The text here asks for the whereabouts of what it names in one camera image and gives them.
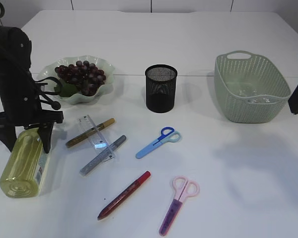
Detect clear plastic sheet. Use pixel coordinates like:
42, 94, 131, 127
234, 84, 276, 104

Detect silver marker pen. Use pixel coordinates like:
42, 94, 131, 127
79, 135, 127, 176

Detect red marker pen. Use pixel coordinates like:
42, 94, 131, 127
97, 171, 151, 221

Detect purple artificial grape bunch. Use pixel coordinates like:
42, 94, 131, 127
54, 60, 106, 98

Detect yellow liquid plastic bottle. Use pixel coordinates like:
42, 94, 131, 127
0, 128, 50, 198

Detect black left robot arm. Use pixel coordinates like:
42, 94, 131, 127
0, 2, 64, 153

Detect clear plastic ruler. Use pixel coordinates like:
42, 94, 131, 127
75, 115, 125, 168

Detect blue scissors with sheath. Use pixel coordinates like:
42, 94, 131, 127
136, 126, 181, 159

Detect gold marker pen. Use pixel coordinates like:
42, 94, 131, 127
66, 118, 115, 148

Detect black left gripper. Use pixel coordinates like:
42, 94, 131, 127
0, 71, 64, 153

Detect green wavy glass plate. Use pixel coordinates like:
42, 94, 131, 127
37, 55, 115, 105

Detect green plastic woven basket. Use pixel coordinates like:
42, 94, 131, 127
214, 51, 291, 123

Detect black mesh pen cup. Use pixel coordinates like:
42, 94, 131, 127
145, 64, 177, 113

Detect pink scissors purple sheath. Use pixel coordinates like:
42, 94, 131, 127
159, 176, 200, 237

